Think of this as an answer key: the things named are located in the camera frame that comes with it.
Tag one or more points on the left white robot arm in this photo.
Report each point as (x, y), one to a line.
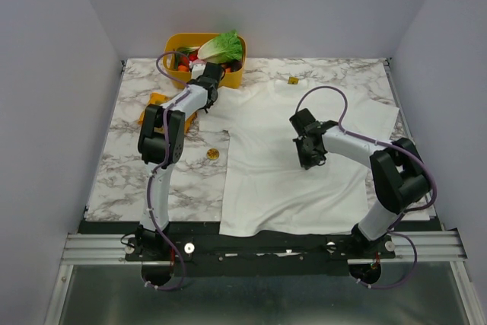
(160, 144)

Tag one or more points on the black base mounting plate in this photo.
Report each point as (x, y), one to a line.
(198, 250)

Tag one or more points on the aluminium rail frame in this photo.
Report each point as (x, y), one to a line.
(106, 249)

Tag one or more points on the yellow plastic basket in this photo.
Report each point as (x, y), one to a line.
(182, 44)

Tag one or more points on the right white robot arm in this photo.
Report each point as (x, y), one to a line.
(399, 175)

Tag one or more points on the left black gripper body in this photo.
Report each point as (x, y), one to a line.
(210, 103)

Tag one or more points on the orange snack bag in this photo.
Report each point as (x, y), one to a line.
(159, 99)

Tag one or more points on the gold round brooch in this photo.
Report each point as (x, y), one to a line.
(213, 154)

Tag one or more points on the red toy pepper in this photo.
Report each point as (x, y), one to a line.
(187, 60)

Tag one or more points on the white t-shirt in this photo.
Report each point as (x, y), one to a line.
(265, 186)

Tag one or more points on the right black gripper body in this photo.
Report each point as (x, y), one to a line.
(308, 151)

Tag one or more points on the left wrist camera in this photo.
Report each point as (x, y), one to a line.
(197, 70)

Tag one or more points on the green toy cabbage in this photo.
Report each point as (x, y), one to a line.
(225, 47)

